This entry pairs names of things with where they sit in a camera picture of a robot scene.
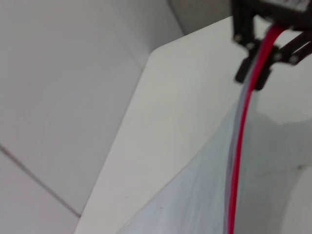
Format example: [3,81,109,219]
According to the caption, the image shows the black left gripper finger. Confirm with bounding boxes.
[231,0,261,85]
[254,31,312,91]

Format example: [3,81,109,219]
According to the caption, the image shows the clear document bag red zip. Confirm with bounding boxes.
[117,24,312,234]

